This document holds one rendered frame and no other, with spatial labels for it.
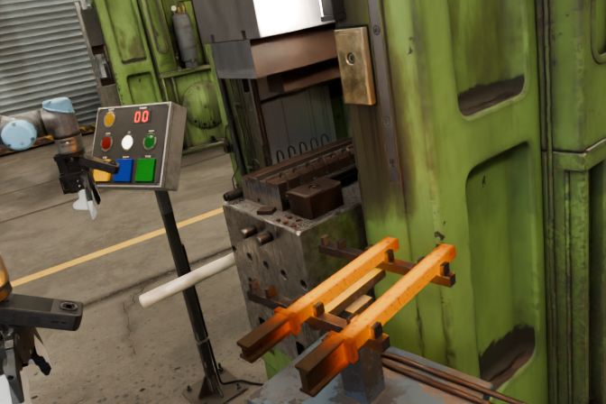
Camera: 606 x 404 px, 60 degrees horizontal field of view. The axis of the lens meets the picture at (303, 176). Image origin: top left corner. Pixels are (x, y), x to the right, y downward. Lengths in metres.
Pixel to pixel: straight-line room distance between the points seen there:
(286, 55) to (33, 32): 8.02
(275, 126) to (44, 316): 1.04
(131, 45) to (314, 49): 4.93
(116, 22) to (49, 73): 3.18
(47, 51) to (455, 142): 8.40
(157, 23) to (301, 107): 4.53
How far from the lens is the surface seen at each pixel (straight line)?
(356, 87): 1.23
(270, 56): 1.35
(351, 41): 1.21
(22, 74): 9.22
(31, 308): 0.84
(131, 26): 6.27
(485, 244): 1.48
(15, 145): 1.51
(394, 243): 1.08
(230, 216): 1.56
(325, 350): 0.79
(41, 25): 9.26
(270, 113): 1.67
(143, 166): 1.77
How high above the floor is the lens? 1.43
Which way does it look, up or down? 18 degrees down
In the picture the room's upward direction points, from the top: 10 degrees counter-clockwise
